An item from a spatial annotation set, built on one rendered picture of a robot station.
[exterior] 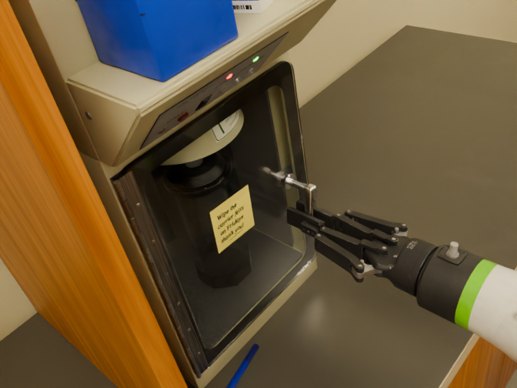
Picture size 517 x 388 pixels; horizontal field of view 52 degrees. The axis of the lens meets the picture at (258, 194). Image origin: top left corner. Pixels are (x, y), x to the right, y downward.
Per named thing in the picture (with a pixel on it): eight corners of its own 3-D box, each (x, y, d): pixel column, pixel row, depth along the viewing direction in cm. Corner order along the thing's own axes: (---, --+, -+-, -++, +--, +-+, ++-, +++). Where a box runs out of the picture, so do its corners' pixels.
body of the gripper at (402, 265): (448, 235, 72) (388, 212, 77) (417, 268, 67) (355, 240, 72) (441, 277, 76) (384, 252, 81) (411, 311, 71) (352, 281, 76)
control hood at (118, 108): (98, 163, 57) (61, 79, 50) (288, 38, 73) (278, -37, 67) (166, 199, 50) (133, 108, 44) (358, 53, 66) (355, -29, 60)
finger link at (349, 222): (393, 243, 74) (399, 239, 75) (332, 211, 81) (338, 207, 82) (391, 264, 76) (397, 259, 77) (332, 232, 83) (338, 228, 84)
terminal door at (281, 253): (198, 372, 83) (112, 174, 58) (315, 253, 99) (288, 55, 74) (201, 376, 83) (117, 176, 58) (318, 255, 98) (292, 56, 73)
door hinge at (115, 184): (192, 374, 83) (107, 179, 58) (204, 362, 84) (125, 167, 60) (198, 379, 82) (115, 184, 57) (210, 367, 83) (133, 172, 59)
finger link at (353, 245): (388, 267, 76) (384, 272, 75) (321, 241, 82) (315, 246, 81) (390, 245, 74) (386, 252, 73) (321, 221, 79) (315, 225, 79)
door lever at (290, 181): (295, 219, 88) (285, 226, 87) (293, 170, 83) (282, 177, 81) (321, 232, 85) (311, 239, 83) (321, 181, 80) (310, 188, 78)
